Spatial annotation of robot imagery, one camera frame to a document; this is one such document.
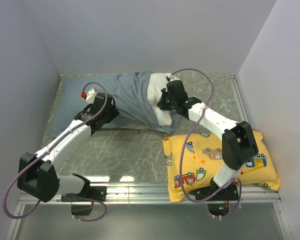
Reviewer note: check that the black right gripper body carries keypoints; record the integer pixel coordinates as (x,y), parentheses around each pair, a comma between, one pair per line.
(167,103)

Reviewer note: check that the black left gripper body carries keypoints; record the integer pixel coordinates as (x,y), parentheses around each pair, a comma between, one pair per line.
(110,114)

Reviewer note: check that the white pillow insert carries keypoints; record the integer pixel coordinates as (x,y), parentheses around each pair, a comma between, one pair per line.
(158,81)

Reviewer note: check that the blue striped pillowcase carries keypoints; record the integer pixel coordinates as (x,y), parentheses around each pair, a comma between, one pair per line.
(130,94)

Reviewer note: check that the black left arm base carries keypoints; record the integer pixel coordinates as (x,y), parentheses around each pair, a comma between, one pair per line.
(90,195)

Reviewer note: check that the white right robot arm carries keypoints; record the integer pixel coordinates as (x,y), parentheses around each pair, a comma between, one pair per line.
(238,142)

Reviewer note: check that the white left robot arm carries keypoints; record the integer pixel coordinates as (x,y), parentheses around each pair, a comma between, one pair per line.
(38,171)

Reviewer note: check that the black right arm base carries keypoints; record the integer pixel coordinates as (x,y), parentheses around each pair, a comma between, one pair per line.
(222,204)

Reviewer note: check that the yellow cartoon car pillow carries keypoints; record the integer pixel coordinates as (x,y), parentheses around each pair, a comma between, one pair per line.
(202,160)

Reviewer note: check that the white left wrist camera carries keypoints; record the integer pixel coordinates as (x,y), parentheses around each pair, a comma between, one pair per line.
(90,95)

